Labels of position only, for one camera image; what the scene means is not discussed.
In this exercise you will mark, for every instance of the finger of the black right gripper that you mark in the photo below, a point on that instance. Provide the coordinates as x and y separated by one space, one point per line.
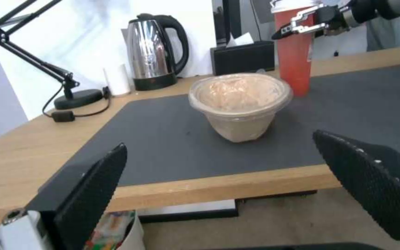
304 14
290 31

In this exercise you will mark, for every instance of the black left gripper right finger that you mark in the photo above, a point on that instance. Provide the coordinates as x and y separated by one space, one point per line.
377 187

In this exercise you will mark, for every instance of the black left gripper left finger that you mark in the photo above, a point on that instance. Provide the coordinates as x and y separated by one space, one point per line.
82 208

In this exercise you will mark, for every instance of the white takeout bag colourful print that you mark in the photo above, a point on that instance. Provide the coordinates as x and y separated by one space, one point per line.
120 231

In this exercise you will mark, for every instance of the beige takeout bowl clear lid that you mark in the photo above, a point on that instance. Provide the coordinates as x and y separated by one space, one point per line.
238 104

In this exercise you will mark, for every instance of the red drink cup white lid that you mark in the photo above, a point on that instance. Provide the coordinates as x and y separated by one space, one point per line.
295 62

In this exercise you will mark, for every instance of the white tissue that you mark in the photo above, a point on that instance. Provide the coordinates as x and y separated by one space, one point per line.
241 39

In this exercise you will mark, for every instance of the black tissue box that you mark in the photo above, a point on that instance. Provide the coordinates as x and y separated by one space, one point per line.
243 60

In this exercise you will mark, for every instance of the black monitor stand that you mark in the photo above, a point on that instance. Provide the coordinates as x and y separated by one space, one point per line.
222 20

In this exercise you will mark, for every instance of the black articulated desk lamp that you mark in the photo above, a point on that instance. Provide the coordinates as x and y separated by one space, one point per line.
78 97

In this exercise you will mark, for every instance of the dark grey desk mat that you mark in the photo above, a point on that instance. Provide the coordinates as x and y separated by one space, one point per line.
172 140

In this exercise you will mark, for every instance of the white paper roll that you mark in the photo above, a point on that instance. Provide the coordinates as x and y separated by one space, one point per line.
117 78

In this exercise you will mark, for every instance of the black kettle base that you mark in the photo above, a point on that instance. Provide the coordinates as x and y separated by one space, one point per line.
155 82

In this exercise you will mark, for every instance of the black inline switch box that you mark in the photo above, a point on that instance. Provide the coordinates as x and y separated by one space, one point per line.
63 117

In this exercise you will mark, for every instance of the black table frame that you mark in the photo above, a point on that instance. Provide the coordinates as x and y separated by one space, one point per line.
189 211

